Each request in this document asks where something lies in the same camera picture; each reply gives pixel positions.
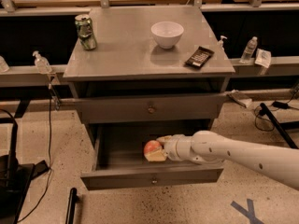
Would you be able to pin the grey top drawer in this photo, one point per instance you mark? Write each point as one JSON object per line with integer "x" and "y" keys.
{"x": 149, "y": 107}

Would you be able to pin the small white pump bottle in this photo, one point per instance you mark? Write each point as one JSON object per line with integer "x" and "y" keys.
{"x": 221, "y": 41}

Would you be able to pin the black chair leg right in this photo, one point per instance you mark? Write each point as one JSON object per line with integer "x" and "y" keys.
{"x": 282, "y": 127}

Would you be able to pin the green soda can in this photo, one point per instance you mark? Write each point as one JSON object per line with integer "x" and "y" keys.
{"x": 84, "y": 26}

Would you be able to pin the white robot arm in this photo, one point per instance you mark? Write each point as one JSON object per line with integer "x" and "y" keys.
{"x": 278, "y": 163}

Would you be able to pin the white paper packet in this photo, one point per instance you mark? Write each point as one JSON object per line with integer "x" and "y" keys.
{"x": 263, "y": 58}

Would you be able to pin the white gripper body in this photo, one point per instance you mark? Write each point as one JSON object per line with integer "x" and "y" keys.
{"x": 172, "y": 146}

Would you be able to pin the grey open middle drawer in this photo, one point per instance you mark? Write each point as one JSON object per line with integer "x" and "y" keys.
{"x": 119, "y": 162}

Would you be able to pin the clear water bottle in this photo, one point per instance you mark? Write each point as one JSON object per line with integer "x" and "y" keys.
{"x": 249, "y": 50}

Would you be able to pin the grey drawer cabinet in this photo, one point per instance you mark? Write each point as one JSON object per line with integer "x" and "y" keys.
{"x": 127, "y": 61}

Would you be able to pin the grey pouch on ledge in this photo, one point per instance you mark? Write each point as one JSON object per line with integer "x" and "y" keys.
{"x": 240, "y": 98}

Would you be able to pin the black bar on floor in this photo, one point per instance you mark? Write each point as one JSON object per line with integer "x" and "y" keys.
{"x": 72, "y": 200}

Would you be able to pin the red apple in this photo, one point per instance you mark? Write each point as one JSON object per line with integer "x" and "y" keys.
{"x": 151, "y": 146}

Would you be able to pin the blue tape cross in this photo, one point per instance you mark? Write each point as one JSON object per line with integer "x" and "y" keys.
{"x": 248, "y": 212}

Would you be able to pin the white bowl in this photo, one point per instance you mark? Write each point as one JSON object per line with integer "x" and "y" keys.
{"x": 167, "y": 33}

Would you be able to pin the clear sanitizer pump bottle left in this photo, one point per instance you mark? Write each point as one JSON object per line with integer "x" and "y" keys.
{"x": 41, "y": 63}

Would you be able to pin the black stand base left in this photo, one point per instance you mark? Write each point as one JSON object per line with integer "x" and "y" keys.
{"x": 15, "y": 178}

